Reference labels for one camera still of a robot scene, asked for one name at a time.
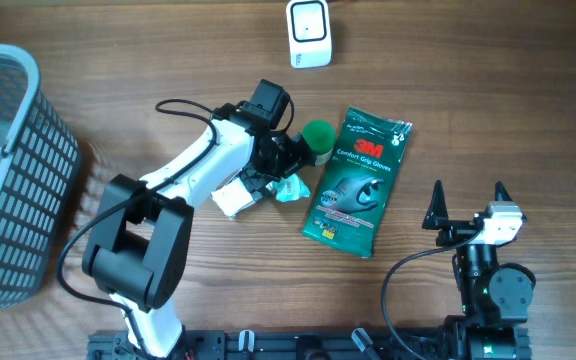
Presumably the black left camera cable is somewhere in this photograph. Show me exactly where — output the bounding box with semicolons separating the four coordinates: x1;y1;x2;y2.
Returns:
56;98;219;359

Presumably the teal wet wipes packet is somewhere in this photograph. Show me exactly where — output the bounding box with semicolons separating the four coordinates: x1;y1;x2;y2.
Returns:
266;174;311;203

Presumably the white barcode scanner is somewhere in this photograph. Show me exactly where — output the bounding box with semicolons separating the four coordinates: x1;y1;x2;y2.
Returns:
286;0;332;69

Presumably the green lid plastic jar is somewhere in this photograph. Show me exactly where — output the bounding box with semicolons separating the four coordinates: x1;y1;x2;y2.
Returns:
302;120;336;166

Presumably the black camera cable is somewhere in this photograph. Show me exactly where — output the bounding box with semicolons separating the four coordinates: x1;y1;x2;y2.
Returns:
56;98;219;359
380;229;484;360

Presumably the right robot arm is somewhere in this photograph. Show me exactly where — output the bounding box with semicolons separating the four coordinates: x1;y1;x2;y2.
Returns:
422;181;536;360

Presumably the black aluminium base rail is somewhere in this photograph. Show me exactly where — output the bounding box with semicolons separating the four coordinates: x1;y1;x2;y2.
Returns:
86;327;533;360

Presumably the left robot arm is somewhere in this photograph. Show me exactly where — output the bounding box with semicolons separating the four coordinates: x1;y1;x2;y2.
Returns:
82;80;314;359

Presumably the green 3M gloves package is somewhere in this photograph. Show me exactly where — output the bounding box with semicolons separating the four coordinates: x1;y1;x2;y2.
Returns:
302;107;413;258

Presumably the black right camera cable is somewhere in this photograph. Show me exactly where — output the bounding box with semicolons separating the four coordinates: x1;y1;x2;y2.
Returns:
380;229;484;360

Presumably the dark mesh shopping basket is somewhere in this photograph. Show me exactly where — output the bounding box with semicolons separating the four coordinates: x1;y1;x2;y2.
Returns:
0;44;81;308

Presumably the white small packet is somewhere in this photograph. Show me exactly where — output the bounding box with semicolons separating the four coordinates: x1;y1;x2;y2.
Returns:
210;179;256;218

